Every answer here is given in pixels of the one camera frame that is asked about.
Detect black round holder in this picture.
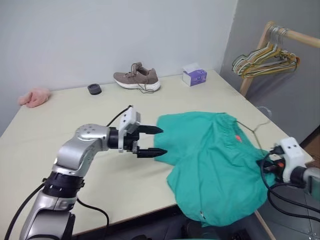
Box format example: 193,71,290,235
87,83,104,96

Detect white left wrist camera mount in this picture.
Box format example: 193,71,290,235
117,105,143,154

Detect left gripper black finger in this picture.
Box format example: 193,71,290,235
138,124,165,137
136,147,168,159

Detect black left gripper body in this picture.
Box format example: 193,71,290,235
123,124,141,160

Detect purple and white tissue box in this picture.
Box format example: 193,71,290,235
181,62,209,88

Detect olive wire hanger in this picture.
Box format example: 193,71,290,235
234,119,271,156

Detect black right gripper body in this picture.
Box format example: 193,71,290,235
256,156,285,180

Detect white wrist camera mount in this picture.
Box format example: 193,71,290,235
279,136,306,184
117,105,143,154

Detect pink fluffy cloth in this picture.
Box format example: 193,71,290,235
17,87,52,109

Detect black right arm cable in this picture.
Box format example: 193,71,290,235
259,144,320,224

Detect green shorts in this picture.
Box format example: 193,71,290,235
152,111,279,229

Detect wooden clothes rack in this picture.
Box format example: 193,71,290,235
239,20,320,97

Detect taupe sneaker with white sole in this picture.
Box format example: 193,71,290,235
112,61,162,95

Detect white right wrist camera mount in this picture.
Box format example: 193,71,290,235
279,136,306,184

